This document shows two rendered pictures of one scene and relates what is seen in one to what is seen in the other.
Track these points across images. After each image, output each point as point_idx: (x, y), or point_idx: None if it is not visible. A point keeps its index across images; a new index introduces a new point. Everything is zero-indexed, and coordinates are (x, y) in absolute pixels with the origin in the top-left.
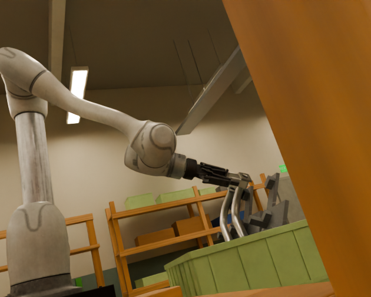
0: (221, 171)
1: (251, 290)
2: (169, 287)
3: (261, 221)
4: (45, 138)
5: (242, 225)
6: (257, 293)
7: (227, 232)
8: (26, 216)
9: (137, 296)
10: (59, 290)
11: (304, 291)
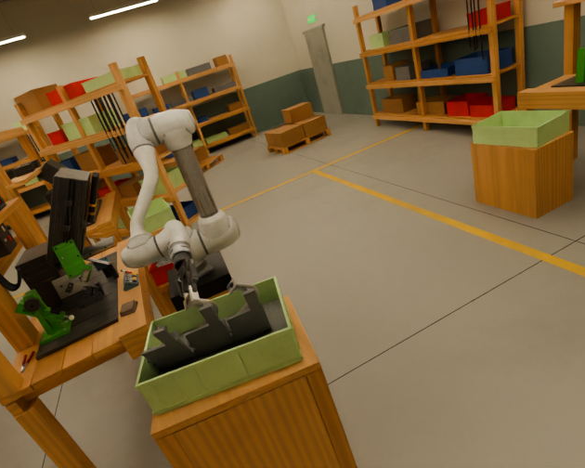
0: (188, 280)
1: (68, 365)
2: (123, 333)
3: None
4: (187, 168)
5: (201, 325)
6: (59, 367)
7: (241, 308)
8: None
9: (134, 323)
10: None
11: (41, 375)
